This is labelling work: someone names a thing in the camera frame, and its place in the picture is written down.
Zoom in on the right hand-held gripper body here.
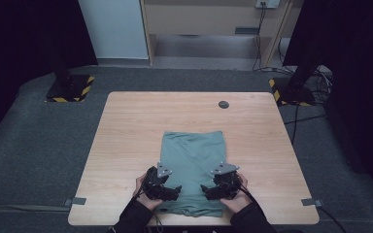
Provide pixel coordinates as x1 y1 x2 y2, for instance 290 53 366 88
209 161 243 201

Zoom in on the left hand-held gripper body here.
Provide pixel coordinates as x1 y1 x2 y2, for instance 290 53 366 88
141 160 173 201

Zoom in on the green t-shirt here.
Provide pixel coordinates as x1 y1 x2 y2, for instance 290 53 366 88
158 130 228 218

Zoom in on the person's left hand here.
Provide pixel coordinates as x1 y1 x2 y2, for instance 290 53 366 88
132 174 165 212

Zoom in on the person's right hand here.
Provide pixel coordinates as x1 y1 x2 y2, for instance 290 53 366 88
219 172 254 215

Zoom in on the black stand with striped base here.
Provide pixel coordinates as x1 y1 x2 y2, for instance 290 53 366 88
268 61 323 107
42 38 96 104

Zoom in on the grey flat box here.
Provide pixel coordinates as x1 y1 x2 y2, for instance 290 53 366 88
234 26 260 36

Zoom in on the white panel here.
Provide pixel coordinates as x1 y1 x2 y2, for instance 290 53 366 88
77 0 150 60

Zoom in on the black curtain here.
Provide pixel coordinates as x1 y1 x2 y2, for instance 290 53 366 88
283 0 373 205
0 0 99 151

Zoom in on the white power socket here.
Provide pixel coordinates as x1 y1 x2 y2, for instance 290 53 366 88
254 0 282 10

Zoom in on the left hand-held gripper cable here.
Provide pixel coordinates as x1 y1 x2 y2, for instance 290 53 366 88
132 188 164 233

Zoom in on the grey table edge bracket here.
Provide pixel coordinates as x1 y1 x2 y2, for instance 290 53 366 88
300 198 324 208
63 196 87 208

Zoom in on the black floor cable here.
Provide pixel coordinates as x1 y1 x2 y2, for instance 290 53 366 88
284 103 327 146

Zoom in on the black table cable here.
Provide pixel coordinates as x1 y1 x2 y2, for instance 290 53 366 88
318 206 349 233

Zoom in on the bundle of black cables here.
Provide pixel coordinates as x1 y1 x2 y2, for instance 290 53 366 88
309 68 334 105

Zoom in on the black socket cable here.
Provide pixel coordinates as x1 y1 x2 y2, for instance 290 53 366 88
252 3 288 75

